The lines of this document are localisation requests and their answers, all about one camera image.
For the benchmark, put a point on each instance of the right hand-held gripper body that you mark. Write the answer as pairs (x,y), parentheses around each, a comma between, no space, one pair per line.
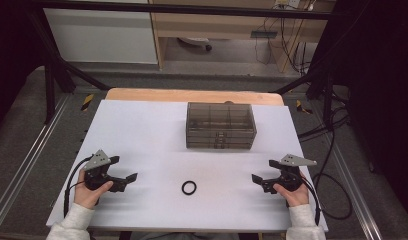
(292,176)

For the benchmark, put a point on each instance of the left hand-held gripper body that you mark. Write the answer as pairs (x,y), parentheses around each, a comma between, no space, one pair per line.
(97,161)

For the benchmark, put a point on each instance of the smoky plastic drawer box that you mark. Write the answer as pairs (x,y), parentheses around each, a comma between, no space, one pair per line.
(218,115)

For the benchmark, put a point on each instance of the person's right hand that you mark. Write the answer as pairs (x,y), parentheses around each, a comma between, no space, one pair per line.
(297,198)

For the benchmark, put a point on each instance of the person's left hand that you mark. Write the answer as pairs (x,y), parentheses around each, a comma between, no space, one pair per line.
(87,196)

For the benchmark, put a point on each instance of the white board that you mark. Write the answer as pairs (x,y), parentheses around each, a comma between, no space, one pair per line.
(142,133)

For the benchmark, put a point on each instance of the wooden table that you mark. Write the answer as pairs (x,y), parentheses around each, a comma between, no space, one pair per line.
(158,95)

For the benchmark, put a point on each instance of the black metal stand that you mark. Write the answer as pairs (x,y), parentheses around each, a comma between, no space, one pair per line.
(49,90)
(327,96)

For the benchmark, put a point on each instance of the white cabinet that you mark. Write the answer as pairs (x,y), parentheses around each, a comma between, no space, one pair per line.
(102,36)

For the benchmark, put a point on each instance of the dark power strip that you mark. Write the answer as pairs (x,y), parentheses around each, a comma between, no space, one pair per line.
(263,34)

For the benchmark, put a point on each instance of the chair base with wheel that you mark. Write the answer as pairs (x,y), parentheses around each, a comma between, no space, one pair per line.
(195,41)

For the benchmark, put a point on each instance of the wooden desk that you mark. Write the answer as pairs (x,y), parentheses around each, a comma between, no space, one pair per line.
(208,26)

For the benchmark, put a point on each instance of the black metal crossbar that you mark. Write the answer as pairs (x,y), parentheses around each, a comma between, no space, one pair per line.
(158,8)

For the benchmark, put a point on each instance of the aluminium floor rail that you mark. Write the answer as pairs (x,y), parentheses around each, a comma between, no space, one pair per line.
(32,156)
(355,190)

